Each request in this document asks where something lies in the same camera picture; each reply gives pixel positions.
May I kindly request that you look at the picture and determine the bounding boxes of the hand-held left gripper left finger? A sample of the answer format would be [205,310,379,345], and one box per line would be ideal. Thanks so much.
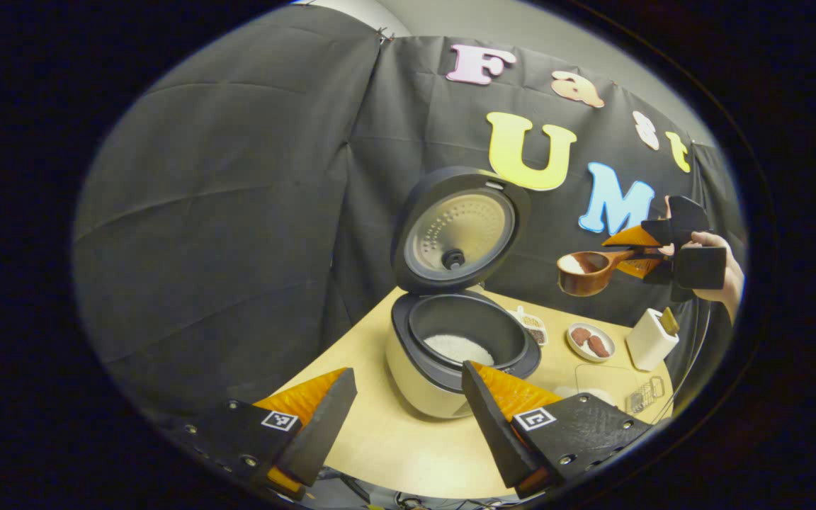
[167,367,358,500]

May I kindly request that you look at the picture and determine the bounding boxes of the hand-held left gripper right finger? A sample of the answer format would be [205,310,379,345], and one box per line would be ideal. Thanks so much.
[460,360,653,497]

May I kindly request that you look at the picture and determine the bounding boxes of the brown wooden spoon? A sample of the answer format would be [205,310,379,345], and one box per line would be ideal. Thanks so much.
[557,248,664,297]

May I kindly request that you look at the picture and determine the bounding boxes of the clear-lidded white rice box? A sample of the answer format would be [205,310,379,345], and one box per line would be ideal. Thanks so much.
[553,363,635,408]

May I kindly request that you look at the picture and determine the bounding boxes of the grey rice cooker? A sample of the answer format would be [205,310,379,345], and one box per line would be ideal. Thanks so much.
[385,166,542,419]

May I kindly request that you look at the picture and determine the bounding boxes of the metal wire chopstick holder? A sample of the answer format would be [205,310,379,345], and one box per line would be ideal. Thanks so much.
[626,376,665,414]

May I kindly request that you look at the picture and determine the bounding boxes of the white toaster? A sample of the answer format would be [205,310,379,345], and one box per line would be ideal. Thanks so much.
[625,307,681,372]

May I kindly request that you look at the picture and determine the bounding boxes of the white round plate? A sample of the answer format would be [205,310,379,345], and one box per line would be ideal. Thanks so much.
[567,323,616,363]

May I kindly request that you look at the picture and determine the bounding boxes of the white divided bean dish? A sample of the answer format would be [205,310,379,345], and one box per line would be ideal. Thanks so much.
[507,306,548,346]

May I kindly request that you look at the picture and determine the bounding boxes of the black backdrop cloth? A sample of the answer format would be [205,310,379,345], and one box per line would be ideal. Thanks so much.
[72,4,745,419]

